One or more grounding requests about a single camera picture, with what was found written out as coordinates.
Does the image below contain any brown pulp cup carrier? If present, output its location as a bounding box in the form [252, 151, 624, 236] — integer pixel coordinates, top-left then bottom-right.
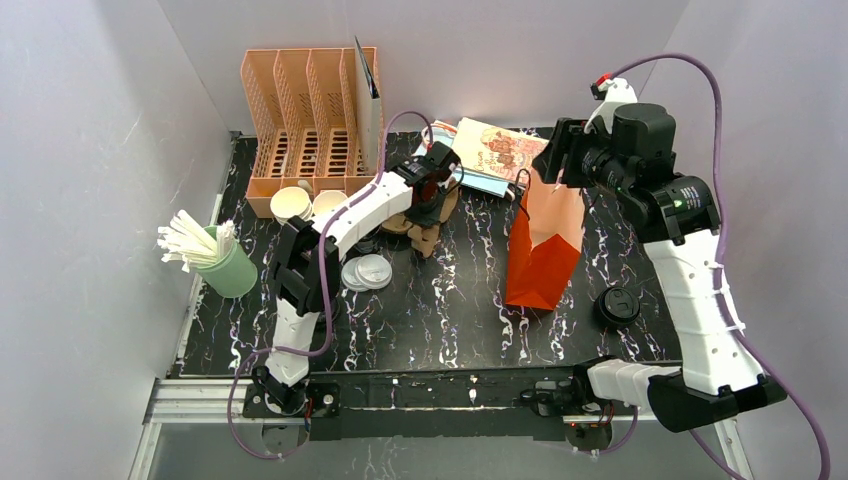
[380, 190, 460, 258]

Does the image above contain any orange paper bag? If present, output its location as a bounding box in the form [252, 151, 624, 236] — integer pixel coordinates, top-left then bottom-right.
[504, 170, 585, 311]

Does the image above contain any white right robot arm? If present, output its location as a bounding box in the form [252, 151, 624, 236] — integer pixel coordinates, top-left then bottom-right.
[528, 76, 787, 433]

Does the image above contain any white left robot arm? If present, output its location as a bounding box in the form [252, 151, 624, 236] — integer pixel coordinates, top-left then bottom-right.
[265, 141, 460, 387]

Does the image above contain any light blue paper bag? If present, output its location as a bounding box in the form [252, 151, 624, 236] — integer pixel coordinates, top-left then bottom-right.
[415, 121, 514, 198]

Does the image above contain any black paper cup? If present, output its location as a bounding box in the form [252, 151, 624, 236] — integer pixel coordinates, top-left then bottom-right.
[354, 236, 380, 256]

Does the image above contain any grey folder in organizer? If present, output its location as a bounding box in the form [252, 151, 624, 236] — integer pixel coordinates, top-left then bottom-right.
[354, 37, 383, 175]

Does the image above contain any kraft paper cup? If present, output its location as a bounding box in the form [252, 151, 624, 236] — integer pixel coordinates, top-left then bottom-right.
[312, 190, 348, 216]

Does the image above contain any white cup lid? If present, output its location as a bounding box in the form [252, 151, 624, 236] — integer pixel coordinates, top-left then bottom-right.
[355, 254, 392, 290]

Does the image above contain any white cup lid underneath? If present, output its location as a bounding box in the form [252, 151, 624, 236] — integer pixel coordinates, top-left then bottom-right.
[341, 257, 368, 292]

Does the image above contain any orange plastic file organizer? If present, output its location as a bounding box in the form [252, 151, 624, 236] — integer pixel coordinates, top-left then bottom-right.
[241, 47, 375, 219]

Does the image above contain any black cup lid right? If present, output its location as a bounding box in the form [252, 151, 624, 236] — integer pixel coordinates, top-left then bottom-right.
[592, 286, 641, 330]

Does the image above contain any black cup lid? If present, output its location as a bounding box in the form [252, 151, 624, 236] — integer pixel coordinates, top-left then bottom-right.
[322, 295, 344, 324]
[592, 286, 641, 330]

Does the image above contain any black cup lid left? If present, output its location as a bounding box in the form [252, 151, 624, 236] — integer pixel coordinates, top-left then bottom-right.
[322, 295, 344, 324]

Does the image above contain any green straw holder cup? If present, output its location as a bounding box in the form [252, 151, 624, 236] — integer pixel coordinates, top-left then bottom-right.
[192, 229, 258, 298]

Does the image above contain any white wrapped straws bundle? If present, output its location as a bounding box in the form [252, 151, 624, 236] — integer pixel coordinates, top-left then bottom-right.
[156, 210, 235, 272]

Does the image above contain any aluminium rail frame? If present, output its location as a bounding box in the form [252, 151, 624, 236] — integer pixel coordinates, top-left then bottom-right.
[129, 377, 753, 480]

